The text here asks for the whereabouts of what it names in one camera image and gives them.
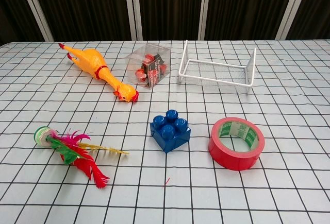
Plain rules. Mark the colourful feather shuttlecock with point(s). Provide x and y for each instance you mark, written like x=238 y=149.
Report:
x=69 y=148

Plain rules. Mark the blue plastic building block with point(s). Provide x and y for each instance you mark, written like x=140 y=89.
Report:
x=170 y=134

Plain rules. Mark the clear box of red pushpins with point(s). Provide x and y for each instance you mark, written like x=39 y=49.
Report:
x=149 y=65

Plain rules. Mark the yellow rubber chicken toy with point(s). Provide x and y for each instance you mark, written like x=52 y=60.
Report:
x=103 y=72

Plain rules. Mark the small red feather scrap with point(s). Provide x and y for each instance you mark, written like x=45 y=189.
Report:
x=165 y=182

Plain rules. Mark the white grid-pattern tablecloth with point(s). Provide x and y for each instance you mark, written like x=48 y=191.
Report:
x=165 y=182

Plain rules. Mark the red tape roll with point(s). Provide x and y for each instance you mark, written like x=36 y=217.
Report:
x=232 y=157

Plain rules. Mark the dark ribbed partition panel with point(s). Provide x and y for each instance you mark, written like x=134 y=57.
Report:
x=167 y=5

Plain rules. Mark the white partition frame post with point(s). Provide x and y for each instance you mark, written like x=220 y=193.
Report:
x=132 y=7
x=206 y=7
x=36 y=7
x=290 y=7

